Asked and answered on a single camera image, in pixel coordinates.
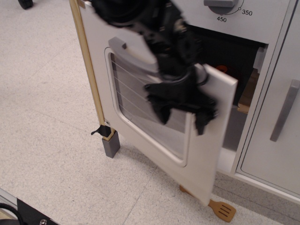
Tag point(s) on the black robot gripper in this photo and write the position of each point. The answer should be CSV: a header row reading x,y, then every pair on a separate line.
x,y
184,94

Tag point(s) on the grey oven temperature knob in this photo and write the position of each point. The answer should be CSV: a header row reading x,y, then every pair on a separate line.
x,y
220,7

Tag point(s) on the white oven door with window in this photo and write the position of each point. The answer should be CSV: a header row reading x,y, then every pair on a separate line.
x,y
190,159

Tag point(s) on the black wheel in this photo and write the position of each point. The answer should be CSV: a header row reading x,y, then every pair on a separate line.
x,y
26,4

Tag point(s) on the white right cabinet door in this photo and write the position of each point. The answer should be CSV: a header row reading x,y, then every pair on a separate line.
x,y
278,163

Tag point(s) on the black base plate with screw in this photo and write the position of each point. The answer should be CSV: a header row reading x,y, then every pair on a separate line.
x,y
31,216

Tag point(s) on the grey cabinet door handle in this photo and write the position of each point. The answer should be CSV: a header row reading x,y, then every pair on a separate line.
x,y
285,110

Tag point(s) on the brown pot lid orange knob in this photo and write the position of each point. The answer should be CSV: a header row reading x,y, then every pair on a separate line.
x,y
231,71

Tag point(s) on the white toy kitchen cabinet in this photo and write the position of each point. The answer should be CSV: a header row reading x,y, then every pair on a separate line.
x,y
264,21

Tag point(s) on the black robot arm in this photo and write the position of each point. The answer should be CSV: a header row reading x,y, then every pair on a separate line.
x,y
176,50

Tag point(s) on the grey cabinet leg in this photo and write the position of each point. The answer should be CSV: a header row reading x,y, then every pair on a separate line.
x,y
112,145

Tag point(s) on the wooden slotted spatula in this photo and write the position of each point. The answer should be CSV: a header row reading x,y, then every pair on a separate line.
x,y
221,209

